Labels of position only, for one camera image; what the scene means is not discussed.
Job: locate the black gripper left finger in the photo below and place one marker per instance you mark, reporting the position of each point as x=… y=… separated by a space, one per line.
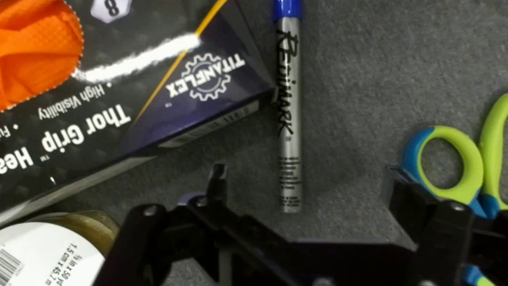
x=152 y=244

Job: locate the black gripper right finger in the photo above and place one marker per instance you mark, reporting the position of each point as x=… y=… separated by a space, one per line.
x=444 y=239

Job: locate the blue cap silver marker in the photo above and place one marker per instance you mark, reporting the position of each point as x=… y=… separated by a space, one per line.
x=289 y=132

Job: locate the grey tablecloth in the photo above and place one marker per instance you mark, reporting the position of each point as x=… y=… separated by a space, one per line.
x=359 y=80

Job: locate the small green blue scissors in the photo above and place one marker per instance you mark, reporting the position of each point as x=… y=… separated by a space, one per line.
x=478 y=169

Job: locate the white spool gold ribbon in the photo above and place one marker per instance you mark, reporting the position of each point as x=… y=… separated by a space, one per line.
x=41 y=255

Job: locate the black nitrile glove box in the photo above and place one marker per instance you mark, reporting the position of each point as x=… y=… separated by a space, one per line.
x=132 y=80

